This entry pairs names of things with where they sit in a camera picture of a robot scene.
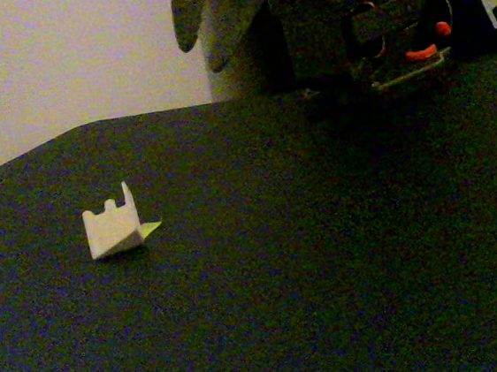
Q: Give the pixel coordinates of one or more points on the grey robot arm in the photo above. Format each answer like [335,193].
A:
[317,32]

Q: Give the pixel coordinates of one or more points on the dark desk mat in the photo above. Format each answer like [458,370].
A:
[256,260]

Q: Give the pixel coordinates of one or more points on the small green marker piece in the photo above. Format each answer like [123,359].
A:
[151,228]

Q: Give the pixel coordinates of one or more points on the black clamp with orange pads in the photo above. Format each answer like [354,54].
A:
[444,28]
[421,52]

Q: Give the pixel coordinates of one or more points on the small white block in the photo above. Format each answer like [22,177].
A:
[111,229]

